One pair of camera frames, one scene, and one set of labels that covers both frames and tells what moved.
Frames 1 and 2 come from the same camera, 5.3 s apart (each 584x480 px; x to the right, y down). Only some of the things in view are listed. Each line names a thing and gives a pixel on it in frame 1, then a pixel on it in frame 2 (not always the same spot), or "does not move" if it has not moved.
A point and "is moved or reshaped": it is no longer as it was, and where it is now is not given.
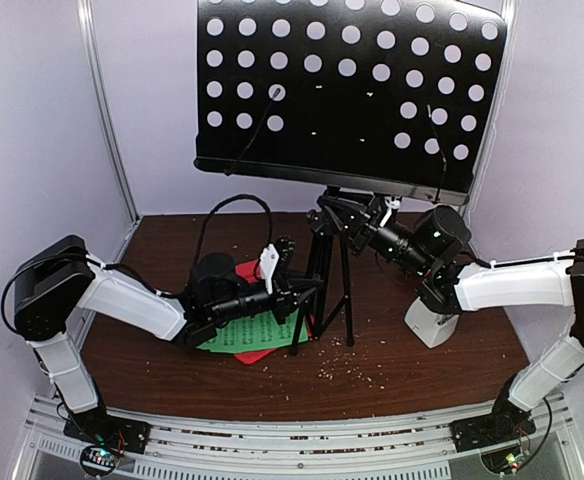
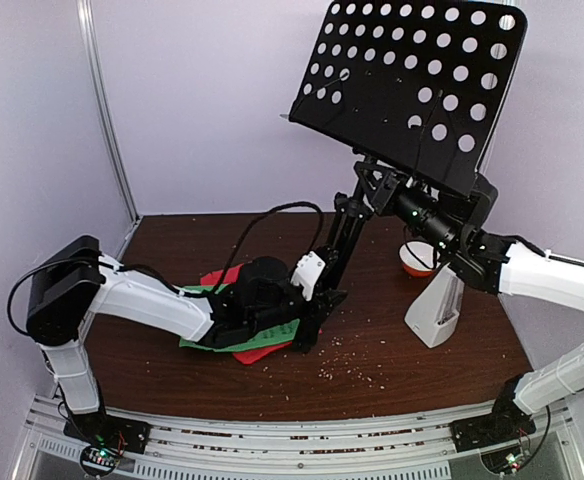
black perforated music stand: x=361 y=100 is moved or reshaped
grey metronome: x=432 y=326 does not move
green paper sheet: x=256 y=332 does not move
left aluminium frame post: x=86 y=17 does not move
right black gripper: x=360 y=231 → x=382 y=185
